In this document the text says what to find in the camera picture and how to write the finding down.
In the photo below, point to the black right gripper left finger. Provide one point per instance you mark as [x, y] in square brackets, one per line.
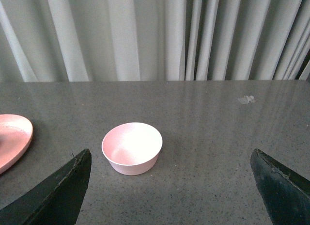
[56, 200]

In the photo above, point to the pale pink bowl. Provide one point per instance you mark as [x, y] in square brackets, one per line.
[132, 148]

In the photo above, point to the pink plate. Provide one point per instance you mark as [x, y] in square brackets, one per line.
[16, 133]

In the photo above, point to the white pleated curtain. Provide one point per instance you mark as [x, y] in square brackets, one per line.
[137, 40]

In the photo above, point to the clear tape scrap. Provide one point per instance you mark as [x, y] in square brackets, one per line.
[247, 99]

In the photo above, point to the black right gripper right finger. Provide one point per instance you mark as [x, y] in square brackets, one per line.
[285, 193]

